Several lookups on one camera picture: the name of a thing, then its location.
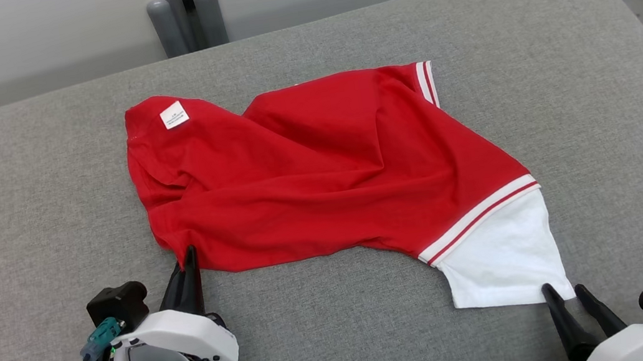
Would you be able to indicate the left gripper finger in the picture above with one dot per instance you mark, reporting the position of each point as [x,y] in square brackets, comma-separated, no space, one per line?
[176,289]
[193,280]

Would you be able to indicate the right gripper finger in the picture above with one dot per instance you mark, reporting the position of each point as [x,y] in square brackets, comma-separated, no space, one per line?
[569,334]
[601,314]

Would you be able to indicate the red jersey shirt white trim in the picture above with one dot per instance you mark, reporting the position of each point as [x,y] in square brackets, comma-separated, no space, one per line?
[308,176]

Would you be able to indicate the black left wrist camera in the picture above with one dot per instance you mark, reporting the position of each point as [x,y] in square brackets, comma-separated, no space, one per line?
[118,303]

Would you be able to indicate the grey metal partition post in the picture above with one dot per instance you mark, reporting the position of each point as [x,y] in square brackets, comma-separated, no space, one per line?
[173,19]

